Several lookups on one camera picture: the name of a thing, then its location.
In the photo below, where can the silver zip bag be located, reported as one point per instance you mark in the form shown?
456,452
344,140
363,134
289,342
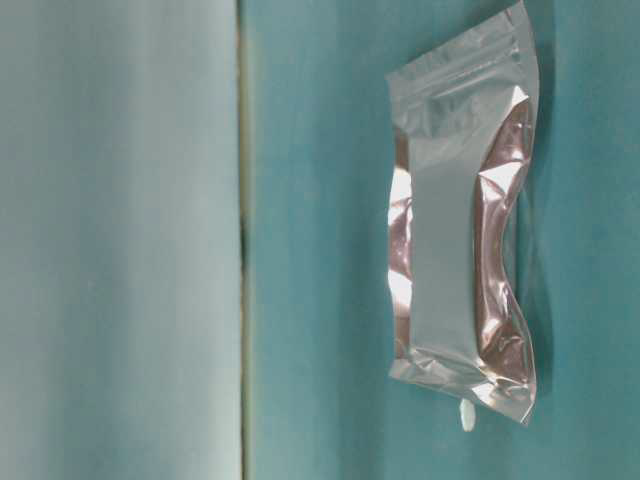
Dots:
464,120

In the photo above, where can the small white tape piece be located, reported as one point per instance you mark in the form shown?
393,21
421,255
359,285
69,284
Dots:
467,410

